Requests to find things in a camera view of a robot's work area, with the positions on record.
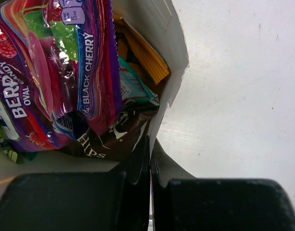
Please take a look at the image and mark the purple Fox's candy bag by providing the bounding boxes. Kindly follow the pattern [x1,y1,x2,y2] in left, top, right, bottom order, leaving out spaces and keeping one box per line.
[0,0,122,152]

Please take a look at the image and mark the brown Kettle sea salt chips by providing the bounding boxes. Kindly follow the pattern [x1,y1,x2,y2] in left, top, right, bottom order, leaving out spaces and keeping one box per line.
[58,102,159,161]

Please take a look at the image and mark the small green snack packet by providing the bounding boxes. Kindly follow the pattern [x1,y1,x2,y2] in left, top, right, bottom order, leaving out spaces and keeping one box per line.
[0,115,39,165]

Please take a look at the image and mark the orange Kettle honey dijon chips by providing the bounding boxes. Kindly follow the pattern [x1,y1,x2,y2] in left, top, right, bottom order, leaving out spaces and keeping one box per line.
[113,13,171,85]

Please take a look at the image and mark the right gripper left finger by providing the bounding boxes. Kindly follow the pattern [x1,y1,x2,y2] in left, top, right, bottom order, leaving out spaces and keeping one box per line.
[109,135,150,185]

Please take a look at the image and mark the teal snack packet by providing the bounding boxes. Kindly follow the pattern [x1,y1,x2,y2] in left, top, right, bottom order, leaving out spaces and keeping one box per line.
[119,56,159,108]

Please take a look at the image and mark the brown paper bag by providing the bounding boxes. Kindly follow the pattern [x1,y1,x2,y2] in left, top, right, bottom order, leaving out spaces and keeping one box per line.
[0,0,189,181]

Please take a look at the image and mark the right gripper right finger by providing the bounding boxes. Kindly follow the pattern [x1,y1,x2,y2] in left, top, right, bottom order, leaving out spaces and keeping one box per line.
[151,139,196,188]

